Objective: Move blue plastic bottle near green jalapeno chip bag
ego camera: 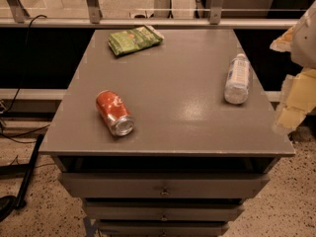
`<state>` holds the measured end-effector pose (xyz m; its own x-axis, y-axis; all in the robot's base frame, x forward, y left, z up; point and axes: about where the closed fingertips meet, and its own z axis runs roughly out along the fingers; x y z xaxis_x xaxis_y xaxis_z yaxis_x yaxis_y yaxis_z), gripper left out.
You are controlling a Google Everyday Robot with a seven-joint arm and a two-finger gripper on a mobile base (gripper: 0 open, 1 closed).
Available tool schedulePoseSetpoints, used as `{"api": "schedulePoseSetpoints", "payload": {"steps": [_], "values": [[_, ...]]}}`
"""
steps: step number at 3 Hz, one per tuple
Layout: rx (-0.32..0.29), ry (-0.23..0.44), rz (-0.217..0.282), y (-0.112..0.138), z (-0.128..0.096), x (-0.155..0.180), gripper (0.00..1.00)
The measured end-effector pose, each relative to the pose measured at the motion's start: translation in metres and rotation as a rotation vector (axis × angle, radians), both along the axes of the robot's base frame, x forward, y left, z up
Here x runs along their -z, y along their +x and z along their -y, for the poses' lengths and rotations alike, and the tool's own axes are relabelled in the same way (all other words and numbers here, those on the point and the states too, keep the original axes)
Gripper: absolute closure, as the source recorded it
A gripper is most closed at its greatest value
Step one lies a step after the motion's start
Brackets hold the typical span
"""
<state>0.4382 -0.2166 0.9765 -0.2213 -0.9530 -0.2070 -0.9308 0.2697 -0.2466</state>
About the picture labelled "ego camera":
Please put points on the green jalapeno chip bag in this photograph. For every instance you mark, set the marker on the green jalapeno chip bag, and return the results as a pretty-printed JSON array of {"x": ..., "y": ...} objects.
[{"x": 134, "y": 40}]

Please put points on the metal railing frame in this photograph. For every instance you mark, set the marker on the metal railing frame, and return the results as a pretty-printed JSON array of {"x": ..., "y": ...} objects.
[{"x": 166, "y": 14}]

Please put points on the clear plastic water bottle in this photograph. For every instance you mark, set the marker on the clear plastic water bottle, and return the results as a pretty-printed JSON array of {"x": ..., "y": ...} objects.
[{"x": 238, "y": 80}]

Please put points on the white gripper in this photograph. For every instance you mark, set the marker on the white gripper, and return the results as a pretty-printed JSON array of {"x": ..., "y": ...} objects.
[{"x": 305, "y": 44}]

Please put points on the red soda can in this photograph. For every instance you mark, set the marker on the red soda can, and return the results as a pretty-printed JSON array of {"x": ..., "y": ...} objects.
[{"x": 115, "y": 114}]

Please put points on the grey drawer cabinet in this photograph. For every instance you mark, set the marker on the grey drawer cabinet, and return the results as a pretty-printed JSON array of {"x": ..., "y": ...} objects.
[{"x": 191, "y": 160}]

